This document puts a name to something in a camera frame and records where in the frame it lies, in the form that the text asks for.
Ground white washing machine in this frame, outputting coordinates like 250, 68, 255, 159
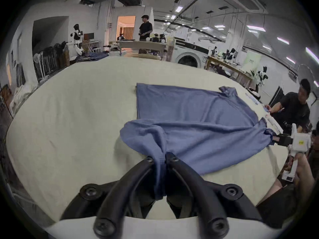
174, 38, 210, 69

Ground small white robot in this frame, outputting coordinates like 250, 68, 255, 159
253, 66, 269, 93

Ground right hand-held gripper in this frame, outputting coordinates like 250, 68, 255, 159
271, 123, 312, 183

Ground desk with monitor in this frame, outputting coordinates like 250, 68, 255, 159
82, 33, 102, 54

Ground bed with beige sheet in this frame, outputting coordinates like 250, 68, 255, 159
6, 55, 289, 227

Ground person's right hand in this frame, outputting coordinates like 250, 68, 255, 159
292, 153, 316, 194

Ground blue shirt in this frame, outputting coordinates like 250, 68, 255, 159
120, 83, 274, 200

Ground table with small robots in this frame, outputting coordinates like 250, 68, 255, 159
116, 33, 168, 58

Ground wooden table with equipment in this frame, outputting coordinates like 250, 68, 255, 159
205, 47, 253, 86

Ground pile of blue cloth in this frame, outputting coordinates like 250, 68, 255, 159
75, 52, 109, 63

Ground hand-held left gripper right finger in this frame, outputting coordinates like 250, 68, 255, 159
164, 152, 262, 239

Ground white humanoid robot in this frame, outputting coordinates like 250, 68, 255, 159
68, 24, 86, 65

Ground person's legs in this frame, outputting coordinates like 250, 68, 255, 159
256, 178, 303, 230

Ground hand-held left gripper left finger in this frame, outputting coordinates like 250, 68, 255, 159
60, 156, 160, 239

